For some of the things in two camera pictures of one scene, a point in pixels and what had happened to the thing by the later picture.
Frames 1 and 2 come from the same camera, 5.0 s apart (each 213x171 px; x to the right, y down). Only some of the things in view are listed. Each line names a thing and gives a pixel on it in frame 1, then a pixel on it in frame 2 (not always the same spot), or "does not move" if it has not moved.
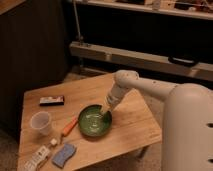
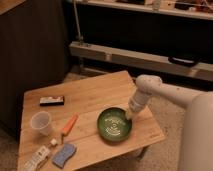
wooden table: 71,115 does not move
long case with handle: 172,64 does not move
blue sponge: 61,158 does not move
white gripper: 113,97 → 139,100
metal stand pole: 79,37 does not move
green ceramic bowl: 93,121 → 114,124
